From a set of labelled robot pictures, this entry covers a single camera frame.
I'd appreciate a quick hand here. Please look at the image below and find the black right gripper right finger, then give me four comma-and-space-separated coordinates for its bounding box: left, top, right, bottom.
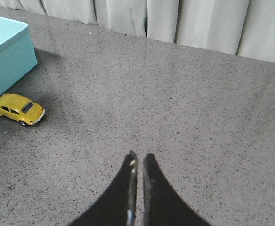
143, 154, 209, 226

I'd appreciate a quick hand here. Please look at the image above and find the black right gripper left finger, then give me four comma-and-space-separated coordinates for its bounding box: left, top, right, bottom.
70, 151, 138, 226

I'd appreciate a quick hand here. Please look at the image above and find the yellow toy beetle car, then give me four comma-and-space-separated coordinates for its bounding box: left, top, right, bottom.
0, 93, 45, 127

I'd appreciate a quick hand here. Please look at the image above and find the white pleated curtain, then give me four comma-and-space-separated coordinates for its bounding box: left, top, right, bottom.
0, 0, 275, 63

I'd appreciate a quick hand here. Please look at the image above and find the light blue plastic box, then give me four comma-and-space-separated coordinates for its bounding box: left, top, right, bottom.
0, 17, 37, 96

